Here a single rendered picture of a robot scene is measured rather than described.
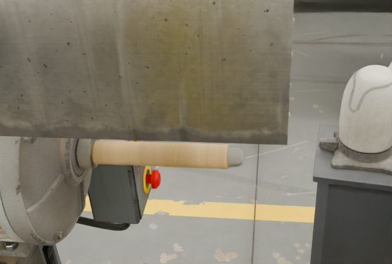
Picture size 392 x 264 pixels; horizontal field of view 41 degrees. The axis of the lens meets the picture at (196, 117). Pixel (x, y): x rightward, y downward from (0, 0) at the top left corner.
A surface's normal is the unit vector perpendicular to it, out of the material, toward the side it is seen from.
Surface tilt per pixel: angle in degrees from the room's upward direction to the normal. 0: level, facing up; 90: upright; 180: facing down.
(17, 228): 98
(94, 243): 0
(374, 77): 5
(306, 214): 0
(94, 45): 90
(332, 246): 90
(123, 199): 90
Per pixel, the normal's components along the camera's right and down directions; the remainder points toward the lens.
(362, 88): -0.74, -0.04
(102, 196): -0.14, 0.54
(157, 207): -0.06, -0.84
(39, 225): 0.82, 0.40
